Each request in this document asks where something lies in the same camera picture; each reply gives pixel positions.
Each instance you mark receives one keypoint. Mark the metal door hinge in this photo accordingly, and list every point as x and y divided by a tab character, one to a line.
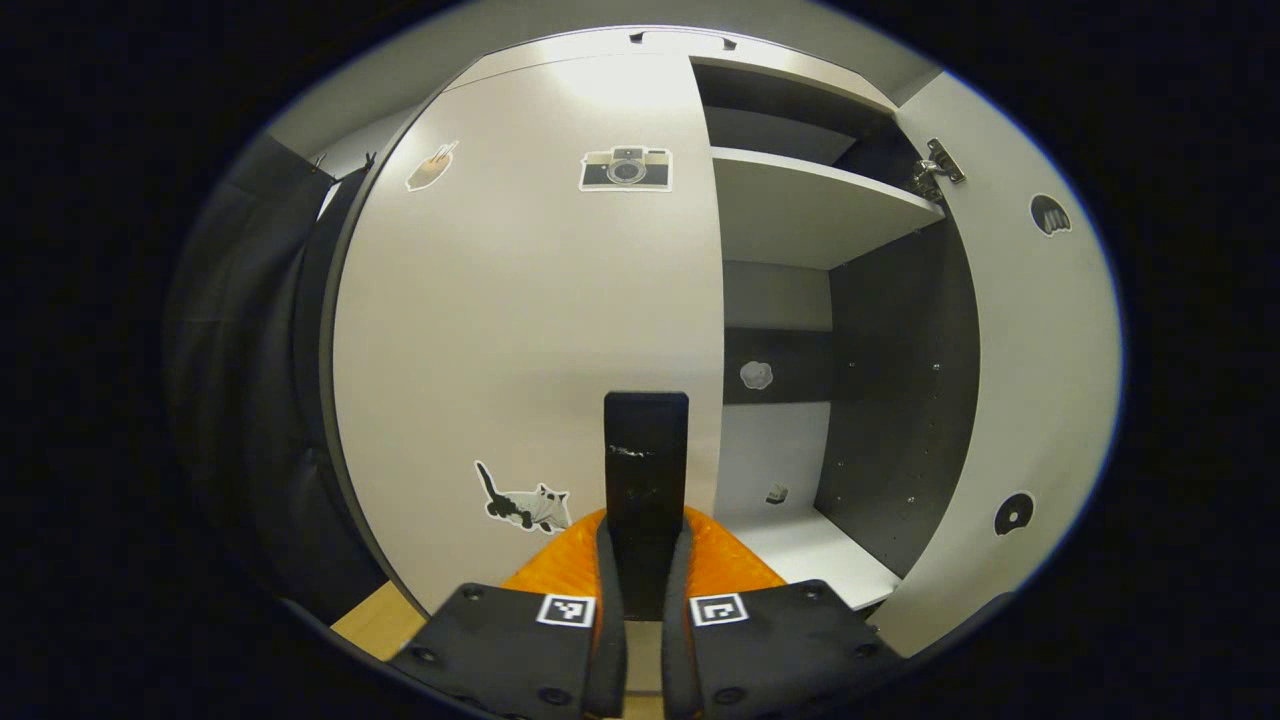
940	165

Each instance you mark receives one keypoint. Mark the cabinet door with camera sticker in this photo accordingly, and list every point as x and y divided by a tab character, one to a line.
500	320

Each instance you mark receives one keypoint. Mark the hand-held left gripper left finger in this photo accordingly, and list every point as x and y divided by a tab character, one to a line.
607	640

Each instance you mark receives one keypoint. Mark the cabinet door with headphone sticker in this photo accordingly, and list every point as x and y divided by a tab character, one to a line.
1030	380

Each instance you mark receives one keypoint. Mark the white cabinet shelf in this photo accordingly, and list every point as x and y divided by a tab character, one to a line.
800	210
810	550

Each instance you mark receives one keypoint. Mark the beige cabinet drawer front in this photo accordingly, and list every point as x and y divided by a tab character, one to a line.
600	45

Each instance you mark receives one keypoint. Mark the black backdrop cloth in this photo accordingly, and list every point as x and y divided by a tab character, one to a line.
240	400

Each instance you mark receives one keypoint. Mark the double-door shoe cabinet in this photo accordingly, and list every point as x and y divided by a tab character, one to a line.
900	380

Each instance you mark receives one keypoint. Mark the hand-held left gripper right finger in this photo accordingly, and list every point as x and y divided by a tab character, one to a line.
678	650

